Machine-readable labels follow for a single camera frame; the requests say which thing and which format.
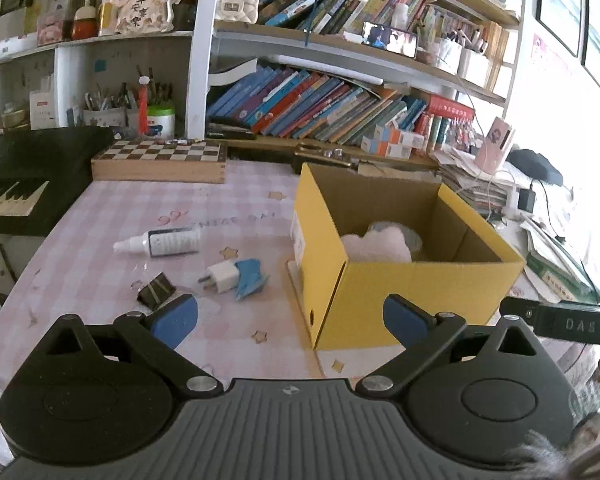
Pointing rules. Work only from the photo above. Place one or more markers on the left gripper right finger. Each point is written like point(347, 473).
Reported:
point(423, 336)

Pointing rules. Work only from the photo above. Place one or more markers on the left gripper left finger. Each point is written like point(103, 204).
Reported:
point(153, 340)

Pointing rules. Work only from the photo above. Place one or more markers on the black binder clip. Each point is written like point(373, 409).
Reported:
point(155, 293)

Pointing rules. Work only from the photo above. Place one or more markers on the white charger plug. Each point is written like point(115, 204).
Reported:
point(221, 277)

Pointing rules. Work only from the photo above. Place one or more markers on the white spray bottle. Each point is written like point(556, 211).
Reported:
point(161, 243)

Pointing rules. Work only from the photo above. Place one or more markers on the pink plush toy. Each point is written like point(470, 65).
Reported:
point(387, 245)

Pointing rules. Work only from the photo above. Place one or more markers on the blue paper crane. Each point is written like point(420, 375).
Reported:
point(251, 279)

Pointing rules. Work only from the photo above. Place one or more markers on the yellow cardboard box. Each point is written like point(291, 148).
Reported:
point(459, 262)

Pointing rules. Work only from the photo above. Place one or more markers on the green thick book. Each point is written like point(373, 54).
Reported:
point(564, 285)

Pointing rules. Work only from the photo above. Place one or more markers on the pink checked tablecloth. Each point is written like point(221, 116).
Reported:
point(76, 271)

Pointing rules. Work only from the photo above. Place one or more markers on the black power adapter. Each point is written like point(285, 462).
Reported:
point(526, 200)

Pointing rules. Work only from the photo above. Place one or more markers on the wooden chess board box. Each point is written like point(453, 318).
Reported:
point(162, 161)

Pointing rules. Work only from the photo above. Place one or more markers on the black electronic keyboard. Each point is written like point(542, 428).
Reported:
point(42, 173)

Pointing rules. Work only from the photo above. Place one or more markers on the green lid white jar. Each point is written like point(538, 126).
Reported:
point(161, 121)

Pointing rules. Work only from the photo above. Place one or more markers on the white bookshelf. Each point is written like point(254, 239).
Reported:
point(301, 73)

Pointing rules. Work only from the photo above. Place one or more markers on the floral decorative ornament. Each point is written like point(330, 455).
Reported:
point(137, 17)

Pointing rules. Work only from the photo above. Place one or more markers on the white quilted handbag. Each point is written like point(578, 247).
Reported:
point(244, 11)

